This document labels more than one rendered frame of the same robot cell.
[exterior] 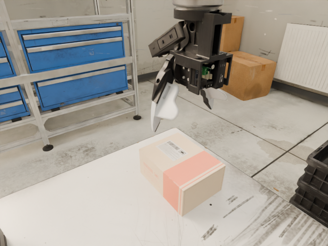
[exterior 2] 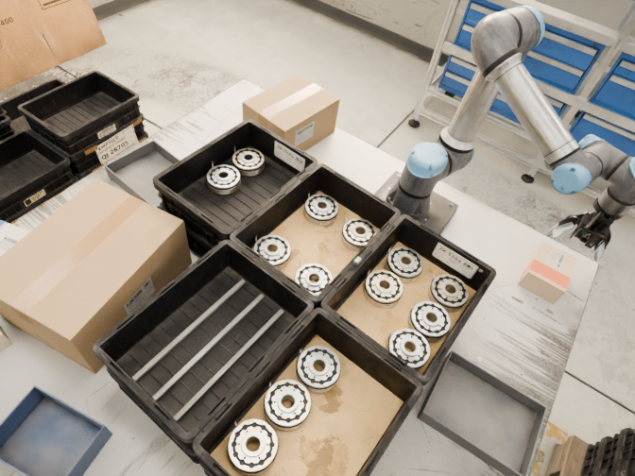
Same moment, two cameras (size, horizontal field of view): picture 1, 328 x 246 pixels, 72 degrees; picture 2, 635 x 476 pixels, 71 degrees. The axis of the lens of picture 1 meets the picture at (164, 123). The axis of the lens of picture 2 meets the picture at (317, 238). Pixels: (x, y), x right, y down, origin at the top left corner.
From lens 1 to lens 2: 114 cm
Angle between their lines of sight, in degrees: 50
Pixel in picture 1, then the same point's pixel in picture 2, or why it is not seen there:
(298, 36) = not seen: outside the picture
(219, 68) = (592, 238)
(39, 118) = not seen: hidden behind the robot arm
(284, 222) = (552, 341)
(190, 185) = (534, 274)
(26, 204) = (472, 208)
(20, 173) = (485, 178)
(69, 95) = not seen: hidden behind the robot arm
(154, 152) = (546, 249)
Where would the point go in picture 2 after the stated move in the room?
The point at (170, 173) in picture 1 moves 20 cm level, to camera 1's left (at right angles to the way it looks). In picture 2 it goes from (536, 262) to (501, 215)
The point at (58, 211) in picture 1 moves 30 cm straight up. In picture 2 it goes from (479, 224) to (518, 161)
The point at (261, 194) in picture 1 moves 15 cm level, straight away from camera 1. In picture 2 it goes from (567, 330) to (617, 343)
